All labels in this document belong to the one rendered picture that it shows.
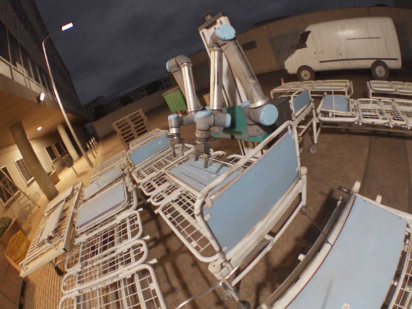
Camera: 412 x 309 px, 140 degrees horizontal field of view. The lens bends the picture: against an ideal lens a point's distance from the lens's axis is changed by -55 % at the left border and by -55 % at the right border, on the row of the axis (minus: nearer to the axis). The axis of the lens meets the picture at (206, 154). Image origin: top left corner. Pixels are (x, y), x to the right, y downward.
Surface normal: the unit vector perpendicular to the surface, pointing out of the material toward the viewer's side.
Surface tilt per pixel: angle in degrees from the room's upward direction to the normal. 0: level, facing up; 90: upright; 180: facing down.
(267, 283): 0
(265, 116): 95
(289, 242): 0
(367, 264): 7
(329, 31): 86
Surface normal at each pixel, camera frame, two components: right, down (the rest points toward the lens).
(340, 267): -0.27, -0.82
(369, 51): -0.69, 0.50
